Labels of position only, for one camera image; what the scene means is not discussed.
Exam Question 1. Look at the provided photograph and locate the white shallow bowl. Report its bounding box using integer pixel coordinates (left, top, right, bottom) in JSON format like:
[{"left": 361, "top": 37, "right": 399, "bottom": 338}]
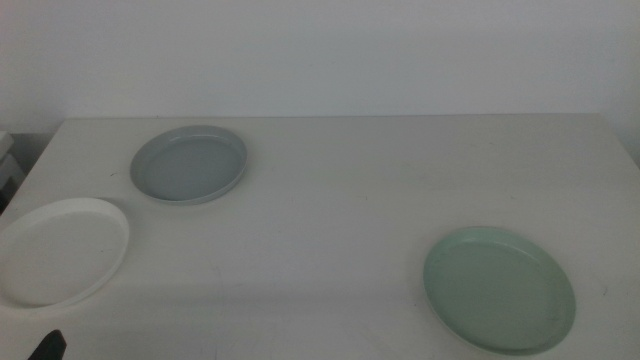
[{"left": 0, "top": 196, "right": 131, "bottom": 310}]

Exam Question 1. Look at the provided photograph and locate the grey shallow bowl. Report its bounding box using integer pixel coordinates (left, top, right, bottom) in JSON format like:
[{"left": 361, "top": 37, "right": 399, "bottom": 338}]
[{"left": 129, "top": 124, "right": 249, "bottom": 206}]

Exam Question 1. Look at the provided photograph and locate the pale green shallow bowl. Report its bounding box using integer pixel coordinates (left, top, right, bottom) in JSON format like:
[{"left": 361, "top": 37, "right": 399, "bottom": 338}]
[{"left": 422, "top": 225, "right": 578, "bottom": 357}]

